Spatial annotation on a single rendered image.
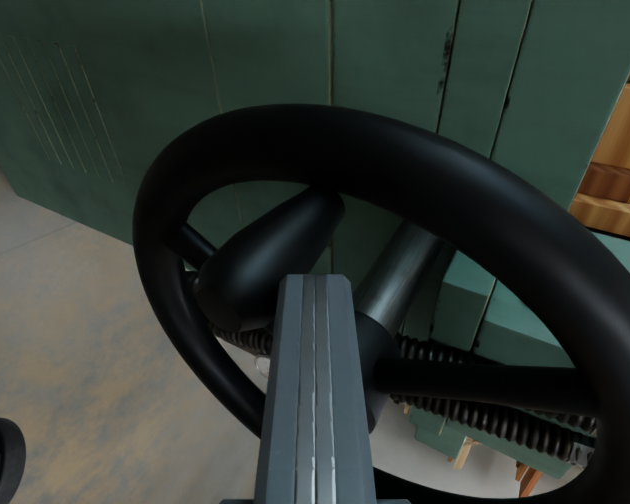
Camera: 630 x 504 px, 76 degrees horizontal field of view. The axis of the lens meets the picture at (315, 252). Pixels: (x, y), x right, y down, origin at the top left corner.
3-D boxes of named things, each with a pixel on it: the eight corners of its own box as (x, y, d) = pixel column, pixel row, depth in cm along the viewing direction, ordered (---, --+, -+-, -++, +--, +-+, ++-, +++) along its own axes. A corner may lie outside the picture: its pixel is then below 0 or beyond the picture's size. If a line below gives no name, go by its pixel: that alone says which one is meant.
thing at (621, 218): (562, 197, 36) (664, 220, 33) (563, 189, 37) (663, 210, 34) (511, 315, 47) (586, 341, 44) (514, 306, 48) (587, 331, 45)
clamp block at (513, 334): (483, 314, 25) (657, 376, 22) (520, 207, 34) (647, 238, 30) (442, 429, 35) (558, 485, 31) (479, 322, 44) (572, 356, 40)
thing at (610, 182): (573, 166, 36) (640, 179, 34) (575, 158, 37) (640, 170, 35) (506, 324, 50) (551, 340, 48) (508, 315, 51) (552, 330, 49)
